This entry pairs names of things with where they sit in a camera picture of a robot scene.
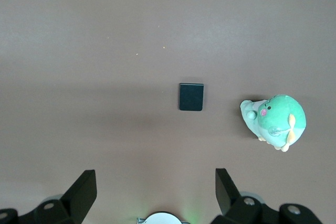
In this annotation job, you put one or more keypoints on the small black phone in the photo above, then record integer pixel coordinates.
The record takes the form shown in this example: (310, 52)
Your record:
(191, 98)

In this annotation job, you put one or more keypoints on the brown table cover mat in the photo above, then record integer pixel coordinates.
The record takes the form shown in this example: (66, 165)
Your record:
(105, 51)

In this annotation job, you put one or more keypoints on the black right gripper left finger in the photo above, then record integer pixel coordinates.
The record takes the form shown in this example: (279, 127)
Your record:
(78, 197)

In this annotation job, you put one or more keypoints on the green dinosaur plush toy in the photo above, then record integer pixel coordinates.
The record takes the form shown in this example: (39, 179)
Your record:
(281, 113)

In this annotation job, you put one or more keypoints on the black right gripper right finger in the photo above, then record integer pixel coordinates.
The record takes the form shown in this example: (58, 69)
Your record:
(231, 197)

